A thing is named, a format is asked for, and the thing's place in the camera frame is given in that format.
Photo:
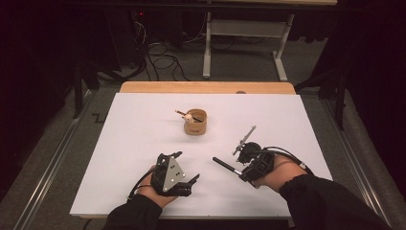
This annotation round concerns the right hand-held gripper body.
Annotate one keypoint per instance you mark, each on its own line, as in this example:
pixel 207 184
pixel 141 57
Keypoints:
pixel 258 159

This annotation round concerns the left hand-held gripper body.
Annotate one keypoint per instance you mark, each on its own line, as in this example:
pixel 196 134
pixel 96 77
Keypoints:
pixel 172 174

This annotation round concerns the thick black makeup brush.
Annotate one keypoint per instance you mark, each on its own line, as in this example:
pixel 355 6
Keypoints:
pixel 225 165

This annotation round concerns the round wooden brush cup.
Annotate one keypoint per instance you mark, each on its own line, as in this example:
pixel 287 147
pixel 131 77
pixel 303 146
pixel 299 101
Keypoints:
pixel 195 127

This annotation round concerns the person's left hand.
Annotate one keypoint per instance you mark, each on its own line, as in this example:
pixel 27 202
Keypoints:
pixel 153 191

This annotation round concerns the person's right hand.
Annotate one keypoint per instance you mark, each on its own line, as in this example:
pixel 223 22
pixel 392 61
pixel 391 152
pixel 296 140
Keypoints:
pixel 281 174

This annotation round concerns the white table board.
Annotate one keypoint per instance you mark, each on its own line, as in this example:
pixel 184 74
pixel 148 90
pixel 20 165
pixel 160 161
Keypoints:
pixel 134 127

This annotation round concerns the wooden table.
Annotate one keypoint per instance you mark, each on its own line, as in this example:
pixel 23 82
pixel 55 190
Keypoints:
pixel 207 87

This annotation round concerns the black metal stand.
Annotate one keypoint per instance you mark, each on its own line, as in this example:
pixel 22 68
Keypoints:
pixel 78 92
pixel 341 102

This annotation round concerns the aluminium floor rail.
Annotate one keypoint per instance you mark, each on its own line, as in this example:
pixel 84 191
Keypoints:
pixel 48 179
pixel 360 172

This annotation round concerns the white metal desk frame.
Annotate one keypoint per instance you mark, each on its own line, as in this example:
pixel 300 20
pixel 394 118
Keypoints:
pixel 245 28

